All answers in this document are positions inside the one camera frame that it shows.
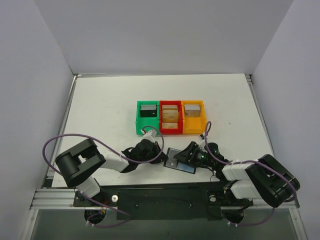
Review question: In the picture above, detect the black leather card holder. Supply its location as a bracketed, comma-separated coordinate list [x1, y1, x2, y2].
[163, 147, 196, 174]

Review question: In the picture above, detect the dark grey credit card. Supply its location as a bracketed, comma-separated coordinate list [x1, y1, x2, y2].
[164, 147, 181, 169]

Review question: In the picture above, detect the blue credit card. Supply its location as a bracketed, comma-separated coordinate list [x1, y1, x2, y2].
[177, 162, 196, 174]

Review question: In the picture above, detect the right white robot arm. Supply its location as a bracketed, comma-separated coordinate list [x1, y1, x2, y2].
[174, 141, 301, 208]

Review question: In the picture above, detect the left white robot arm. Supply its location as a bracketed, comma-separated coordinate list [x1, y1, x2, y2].
[55, 139, 169, 198]

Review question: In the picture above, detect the black card stack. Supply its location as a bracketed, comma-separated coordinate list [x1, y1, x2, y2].
[139, 104, 158, 118]

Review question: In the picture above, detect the green plastic bin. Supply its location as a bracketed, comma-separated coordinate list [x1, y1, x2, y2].
[135, 100, 160, 135]

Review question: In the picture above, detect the red plastic bin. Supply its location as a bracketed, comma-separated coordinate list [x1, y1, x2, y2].
[159, 100, 183, 135]

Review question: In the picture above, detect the orange plastic bin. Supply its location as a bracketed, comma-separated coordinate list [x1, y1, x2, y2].
[181, 100, 207, 135]

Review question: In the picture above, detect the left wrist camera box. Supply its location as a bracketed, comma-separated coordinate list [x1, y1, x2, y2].
[142, 129, 157, 143]

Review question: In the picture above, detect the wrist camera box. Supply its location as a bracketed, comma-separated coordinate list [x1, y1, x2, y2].
[198, 132, 207, 149]
[142, 129, 157, 143]

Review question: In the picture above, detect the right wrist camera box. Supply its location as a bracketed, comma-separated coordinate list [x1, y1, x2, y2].
[198, 132, 207, 149]

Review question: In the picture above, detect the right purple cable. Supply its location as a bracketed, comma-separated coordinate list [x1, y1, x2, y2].
[204, 121, 298, 227]

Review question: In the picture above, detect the purple cable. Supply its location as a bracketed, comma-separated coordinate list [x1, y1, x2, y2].
[204, 121, 298, 227]
[41, 125, 165, 228]

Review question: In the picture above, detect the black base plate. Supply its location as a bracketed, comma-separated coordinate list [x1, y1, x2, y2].
[73, 182, 253, 221]

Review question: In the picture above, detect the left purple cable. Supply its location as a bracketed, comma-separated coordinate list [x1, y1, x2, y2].
[41, 125, 165, 228]

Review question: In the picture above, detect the aluminium frame rail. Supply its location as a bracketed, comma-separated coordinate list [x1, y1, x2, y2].
[29, 73, 106, 211]

